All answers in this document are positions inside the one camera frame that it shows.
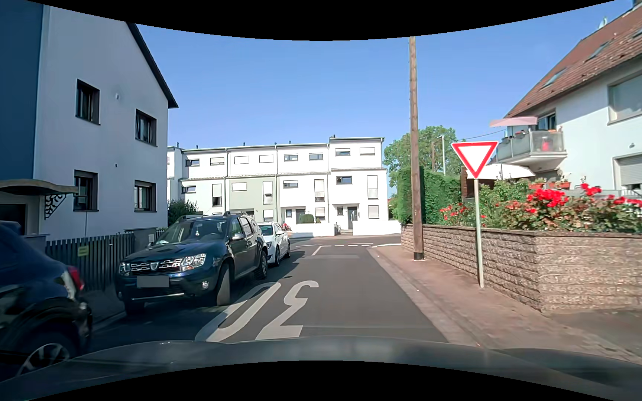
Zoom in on white terraced building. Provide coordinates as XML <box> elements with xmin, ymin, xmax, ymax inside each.
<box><xmin>166</xmin><ymin>135</ymin><xmax>402</xmax><ymax>237</ymax></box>

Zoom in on dark picket fence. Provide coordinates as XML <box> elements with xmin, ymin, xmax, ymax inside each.
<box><xmin>46</xmin><ymin>227</ymin><xmax>168</xmax><ymax>292</ymax></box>

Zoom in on overhead wires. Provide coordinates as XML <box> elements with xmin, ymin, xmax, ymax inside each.
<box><xmin>457</xmin><ymin>129</ymin><xmax>507</xmax><ymax>142</ymax></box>

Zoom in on green tree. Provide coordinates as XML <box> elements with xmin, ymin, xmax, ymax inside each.
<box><xmin>383</xmin><ymin>125</ymin><xmax>464</xmax><ymax>187</ymax></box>

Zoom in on red flowering bushes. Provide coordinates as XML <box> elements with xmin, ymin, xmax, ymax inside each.
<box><xmin>439</xmin><ymin>179</ymin><xmax>642</xmax><ymax>234</ymax></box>

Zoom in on low white wall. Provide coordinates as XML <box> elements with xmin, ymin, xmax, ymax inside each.
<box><xmin>289</xmin><ymin>219</ymin><xmax>402</xmax><ymax>238</ymax></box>

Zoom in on triangular give way sign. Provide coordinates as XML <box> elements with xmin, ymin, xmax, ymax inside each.
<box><xmin>450</xmin><ymin>140</ymin><xmax>500</xmax><ymax>290</ymax></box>

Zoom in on white house with dark roof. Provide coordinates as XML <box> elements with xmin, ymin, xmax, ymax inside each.
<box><xmin>0</xmin><ymin>0</ymin><xmax>179</xmax><ymax>241</ymax></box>

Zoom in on grey asphalt road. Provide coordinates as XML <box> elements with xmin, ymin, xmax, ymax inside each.
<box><xmin>90</xmin><ymin>234</ymin><xmax>450</xmax><ymax>353</ymax></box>

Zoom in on road markings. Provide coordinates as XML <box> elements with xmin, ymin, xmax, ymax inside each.
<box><xmin>194</xmin><ymin>242</ymin><xmax>402</xmax><ymax>343</ymax></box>

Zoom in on dark blue SUV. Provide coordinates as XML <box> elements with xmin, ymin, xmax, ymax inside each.
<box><xmin>114</xmin><ymin>211</ymin><xmax>269</xmax><ymax>314</ymax></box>

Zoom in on reddish paved pavement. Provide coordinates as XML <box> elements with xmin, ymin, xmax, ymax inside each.
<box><xmin>367</xmin><ymin>244</ymin><xmax>642</xmax><ymax>371</ymax></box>

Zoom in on car's own bonnet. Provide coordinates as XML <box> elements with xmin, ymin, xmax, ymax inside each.
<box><xmin>0</xmin><ymin>335</ymin><xmax>642</xmax><ymax>401</ymax></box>

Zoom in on grey pavement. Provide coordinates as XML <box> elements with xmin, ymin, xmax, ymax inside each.
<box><xmin>82</xmin><ymin>287</ymin><xmax>128</xmax><ymax>329</ymax></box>

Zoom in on wooden utility pole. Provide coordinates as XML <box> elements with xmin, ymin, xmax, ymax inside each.
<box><xmin>408</xmin><ymin>36</ymin><xmax>425</xmax><ymax>261</ymax></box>

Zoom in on dark blue car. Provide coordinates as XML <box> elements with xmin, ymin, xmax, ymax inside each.
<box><xmin>0</xmin><ymin>216</ymin><xmax>94</xmax><ymax>385</ymax></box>

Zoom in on white car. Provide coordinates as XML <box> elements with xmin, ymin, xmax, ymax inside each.
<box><xmin>257</xmin><ymin>221</ymin><xmax>292</xmax><ymax>267</ymax></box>

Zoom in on brick garden wall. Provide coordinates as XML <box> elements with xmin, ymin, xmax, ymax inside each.
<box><xmin>401</xmin><ymin>224</ymin><xmax>642</xmax><ymax>313</ymax></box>

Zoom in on white house with red roof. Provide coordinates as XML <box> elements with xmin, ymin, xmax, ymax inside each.
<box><xmin>489</xmin><ymin>0</ymin><xmax>642</xmax><ymax>202</ymax></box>

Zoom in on green bush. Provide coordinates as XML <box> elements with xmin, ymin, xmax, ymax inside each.
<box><xmin>167</xmin><ymin>198</ymin><xmax>201</xmax><ymax>226</ymax></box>

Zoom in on tall green hedge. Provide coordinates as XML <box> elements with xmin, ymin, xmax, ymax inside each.
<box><xmin>395</xmin><ymin>165</ymin><xmax>462</xmax><ymax>226</ymax></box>

